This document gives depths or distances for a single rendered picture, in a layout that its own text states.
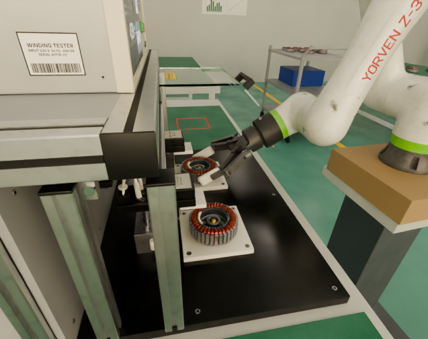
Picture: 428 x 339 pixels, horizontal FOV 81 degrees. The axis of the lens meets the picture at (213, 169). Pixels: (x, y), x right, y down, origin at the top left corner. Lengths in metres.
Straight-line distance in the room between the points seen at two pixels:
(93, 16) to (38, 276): 0.30
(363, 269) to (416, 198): 0.39
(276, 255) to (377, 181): 0.40
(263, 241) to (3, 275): 0.46
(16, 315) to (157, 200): 0.22
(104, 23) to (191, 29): 5.45
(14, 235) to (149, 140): 0.18
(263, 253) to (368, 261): 0.56
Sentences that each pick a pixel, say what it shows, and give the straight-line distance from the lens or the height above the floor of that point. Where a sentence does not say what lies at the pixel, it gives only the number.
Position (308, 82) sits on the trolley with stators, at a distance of 3.37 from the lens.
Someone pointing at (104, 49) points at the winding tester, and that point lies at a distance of 0.35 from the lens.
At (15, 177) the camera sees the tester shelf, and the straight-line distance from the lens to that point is 0.27.
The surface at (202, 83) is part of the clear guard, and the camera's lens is 0.66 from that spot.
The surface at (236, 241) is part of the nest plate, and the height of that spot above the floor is 0.78.
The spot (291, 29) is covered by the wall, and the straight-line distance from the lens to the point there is 6.38.
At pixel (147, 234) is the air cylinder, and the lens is 0.54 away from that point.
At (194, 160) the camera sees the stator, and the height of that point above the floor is 0.82.
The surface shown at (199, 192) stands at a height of 0.88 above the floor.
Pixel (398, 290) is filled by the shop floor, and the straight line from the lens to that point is 1.76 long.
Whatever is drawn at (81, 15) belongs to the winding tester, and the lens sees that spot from 0.35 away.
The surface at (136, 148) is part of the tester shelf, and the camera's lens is 0.23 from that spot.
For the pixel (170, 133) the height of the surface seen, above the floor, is 0.92.
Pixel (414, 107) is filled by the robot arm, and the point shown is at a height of 1.01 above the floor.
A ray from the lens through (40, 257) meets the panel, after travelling 0.38.
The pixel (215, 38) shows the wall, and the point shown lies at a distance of 5.86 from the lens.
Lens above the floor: 1.20
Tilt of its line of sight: 31 degrees down
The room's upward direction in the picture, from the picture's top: 2 degrees clockwise
